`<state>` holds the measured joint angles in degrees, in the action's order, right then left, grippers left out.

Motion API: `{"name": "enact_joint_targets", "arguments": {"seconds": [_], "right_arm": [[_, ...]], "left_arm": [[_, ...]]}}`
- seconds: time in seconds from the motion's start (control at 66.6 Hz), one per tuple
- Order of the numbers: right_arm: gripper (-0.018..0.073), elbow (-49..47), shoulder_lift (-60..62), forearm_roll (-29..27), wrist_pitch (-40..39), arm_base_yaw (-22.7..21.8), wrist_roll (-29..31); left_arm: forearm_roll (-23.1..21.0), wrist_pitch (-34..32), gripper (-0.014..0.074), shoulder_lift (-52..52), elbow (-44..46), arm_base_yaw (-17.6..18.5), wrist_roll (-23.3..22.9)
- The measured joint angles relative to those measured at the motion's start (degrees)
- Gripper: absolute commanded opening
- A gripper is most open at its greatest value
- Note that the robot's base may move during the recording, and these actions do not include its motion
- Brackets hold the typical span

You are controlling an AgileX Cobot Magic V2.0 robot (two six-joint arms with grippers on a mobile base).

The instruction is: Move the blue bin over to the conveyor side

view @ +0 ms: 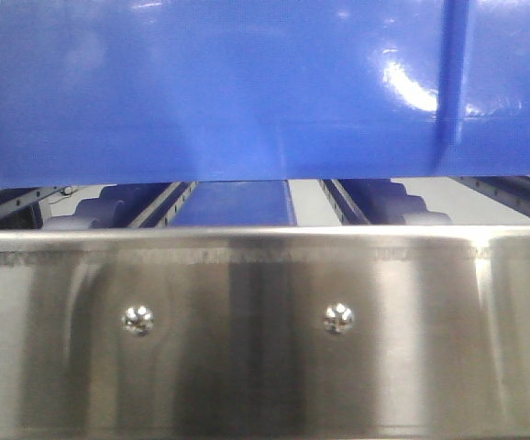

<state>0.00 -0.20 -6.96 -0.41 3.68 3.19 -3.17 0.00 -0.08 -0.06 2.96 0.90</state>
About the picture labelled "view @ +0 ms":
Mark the right round-head steel bolt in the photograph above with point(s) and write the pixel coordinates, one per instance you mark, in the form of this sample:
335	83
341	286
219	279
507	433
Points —
338	319

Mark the right grey roller wheel row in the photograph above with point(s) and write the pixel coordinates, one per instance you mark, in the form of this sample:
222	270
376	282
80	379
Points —
385	202

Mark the far left perforated rail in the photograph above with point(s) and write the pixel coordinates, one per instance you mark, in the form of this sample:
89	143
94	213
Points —
20	207

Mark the grey roller wheel row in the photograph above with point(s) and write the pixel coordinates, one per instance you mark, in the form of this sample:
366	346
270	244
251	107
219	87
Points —
385	202
115	207

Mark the perforated rail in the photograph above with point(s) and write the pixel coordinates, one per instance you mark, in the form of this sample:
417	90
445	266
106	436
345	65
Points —
511	191
20	207
347	211
163	208

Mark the blue plastic bin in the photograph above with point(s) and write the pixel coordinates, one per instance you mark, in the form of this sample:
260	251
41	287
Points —
157	91

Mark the left inner perforated rail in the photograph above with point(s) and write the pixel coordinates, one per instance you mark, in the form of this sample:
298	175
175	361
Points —
163	208

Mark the blue centre conveyor strip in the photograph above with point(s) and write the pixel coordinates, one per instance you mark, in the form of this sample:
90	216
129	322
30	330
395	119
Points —
237	203

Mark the right inner perforated rail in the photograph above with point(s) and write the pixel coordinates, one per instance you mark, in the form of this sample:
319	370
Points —
347	211

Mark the left round-head steel bolt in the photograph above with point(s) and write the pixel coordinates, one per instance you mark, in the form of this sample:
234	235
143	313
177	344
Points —
138	320

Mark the left grey roller wheel row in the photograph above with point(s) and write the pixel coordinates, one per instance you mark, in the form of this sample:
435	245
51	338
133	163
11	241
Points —
115	207

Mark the round-head steel bolt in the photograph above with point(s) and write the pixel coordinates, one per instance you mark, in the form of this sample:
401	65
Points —
338	319
138	320

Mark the stainless steel front panel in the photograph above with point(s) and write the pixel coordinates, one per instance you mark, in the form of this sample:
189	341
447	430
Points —
440	347

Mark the far right perforated rail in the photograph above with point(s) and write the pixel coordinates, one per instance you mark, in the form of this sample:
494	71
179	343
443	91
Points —
511	191

